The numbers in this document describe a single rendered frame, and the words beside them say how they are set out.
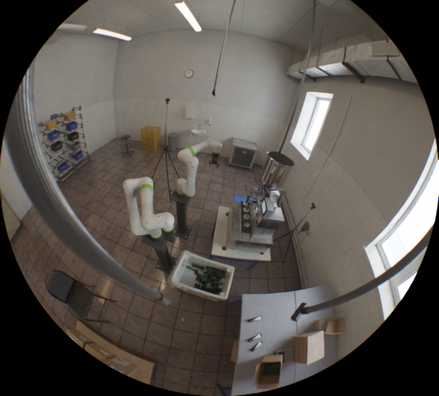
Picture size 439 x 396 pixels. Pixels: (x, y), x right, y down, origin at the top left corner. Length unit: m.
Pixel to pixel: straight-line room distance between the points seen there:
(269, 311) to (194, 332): 1.08
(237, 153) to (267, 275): 3.40
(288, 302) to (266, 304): 0.27
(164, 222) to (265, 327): 1.41
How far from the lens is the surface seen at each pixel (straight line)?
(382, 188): 2.08
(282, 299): 1.78
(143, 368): 2.43
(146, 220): 0.94
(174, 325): 2.27
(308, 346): 1.72
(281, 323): 1.77
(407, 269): 2.37
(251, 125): 4.78
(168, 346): 2.36
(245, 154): 4.35
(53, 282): 2.11
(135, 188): 1.27
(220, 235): 1.76
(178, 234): 2.58
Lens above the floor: 2.24
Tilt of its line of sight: 34 degrees down
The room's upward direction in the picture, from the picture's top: 13 degrees clockwise
